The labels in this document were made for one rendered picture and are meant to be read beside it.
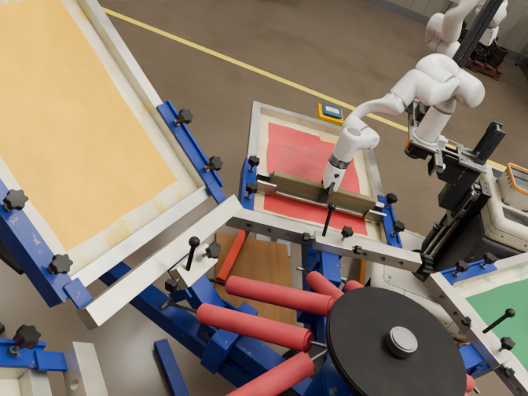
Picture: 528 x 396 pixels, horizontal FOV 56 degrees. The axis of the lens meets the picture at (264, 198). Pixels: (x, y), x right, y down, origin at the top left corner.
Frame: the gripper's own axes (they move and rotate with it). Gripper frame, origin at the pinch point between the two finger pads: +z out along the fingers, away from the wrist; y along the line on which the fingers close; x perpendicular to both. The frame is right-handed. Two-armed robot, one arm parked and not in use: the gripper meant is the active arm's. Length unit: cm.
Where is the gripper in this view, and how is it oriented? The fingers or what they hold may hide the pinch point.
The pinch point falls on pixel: (322, 193)
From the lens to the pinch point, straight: 188.3
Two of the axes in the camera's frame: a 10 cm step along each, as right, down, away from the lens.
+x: -9.5, -2.5, -1.7
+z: -3.0, 7.3, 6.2
